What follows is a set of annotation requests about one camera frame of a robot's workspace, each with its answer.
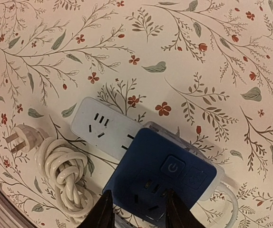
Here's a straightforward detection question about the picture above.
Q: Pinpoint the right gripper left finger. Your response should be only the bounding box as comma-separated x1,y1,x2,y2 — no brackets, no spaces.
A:
77,190,115,228

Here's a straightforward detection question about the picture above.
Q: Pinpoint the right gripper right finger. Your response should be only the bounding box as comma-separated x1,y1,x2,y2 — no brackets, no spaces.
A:
165,189,202,228

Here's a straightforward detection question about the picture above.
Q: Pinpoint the light blue cord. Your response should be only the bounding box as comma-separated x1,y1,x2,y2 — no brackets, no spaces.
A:
114,181,238,228

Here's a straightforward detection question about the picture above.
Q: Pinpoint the dark blue cube socket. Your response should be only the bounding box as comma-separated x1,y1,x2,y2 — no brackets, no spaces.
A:
104,128,217,221

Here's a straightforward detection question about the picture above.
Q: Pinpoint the light blue power strip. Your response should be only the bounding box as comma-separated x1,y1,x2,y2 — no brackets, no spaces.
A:
70,96,225,224

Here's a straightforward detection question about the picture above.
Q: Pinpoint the floral patterned table mat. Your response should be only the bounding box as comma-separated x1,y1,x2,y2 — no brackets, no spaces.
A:
0,0,273,228

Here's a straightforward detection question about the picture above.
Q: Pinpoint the white coiled power cord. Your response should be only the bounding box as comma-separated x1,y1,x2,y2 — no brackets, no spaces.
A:
4,124,99,226

